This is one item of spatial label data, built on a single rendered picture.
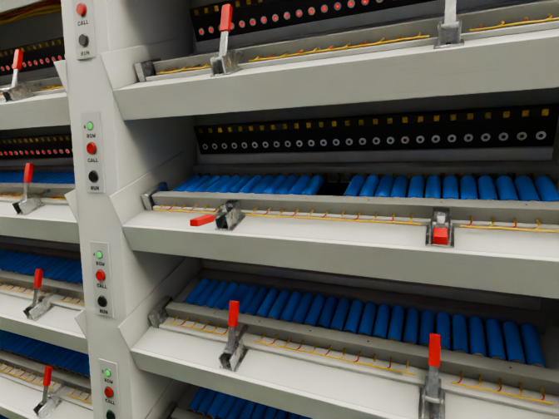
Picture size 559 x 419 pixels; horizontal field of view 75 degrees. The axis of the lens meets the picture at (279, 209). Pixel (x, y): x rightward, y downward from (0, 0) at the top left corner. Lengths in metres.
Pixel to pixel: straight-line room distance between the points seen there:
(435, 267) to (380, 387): 0.18
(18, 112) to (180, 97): 0.35
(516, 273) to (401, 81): 0.23
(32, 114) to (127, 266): 0.31
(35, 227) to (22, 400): 0.39
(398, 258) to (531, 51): 0.23
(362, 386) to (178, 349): 0.28
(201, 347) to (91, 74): 0.45
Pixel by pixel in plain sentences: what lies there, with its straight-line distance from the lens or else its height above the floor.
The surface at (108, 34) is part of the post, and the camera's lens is 0.63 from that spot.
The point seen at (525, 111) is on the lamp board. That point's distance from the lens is 0.56.
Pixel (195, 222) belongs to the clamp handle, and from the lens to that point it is 0.44.
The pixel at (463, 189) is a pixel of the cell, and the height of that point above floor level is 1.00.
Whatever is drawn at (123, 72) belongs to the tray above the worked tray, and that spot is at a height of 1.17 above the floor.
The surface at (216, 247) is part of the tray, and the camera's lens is 0.51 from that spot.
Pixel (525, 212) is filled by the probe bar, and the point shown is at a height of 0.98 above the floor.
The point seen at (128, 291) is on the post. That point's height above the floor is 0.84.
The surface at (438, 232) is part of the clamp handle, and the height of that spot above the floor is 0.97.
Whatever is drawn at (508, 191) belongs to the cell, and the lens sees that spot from 0.50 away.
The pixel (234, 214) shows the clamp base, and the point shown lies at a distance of 0.50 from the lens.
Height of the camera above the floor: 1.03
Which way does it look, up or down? 7 degrees down
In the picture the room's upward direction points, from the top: 1 degrees counter-clockwise
